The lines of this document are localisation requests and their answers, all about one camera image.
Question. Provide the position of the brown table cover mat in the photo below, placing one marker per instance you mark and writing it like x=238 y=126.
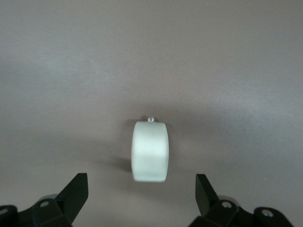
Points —
x=71 y=71

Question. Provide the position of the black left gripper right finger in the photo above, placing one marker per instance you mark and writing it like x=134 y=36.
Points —
x=206 y=196

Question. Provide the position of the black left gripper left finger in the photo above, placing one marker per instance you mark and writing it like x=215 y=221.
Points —
x=71 y=196

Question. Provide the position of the white cylindrical bun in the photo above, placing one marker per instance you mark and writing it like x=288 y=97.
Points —
x=149 y=151

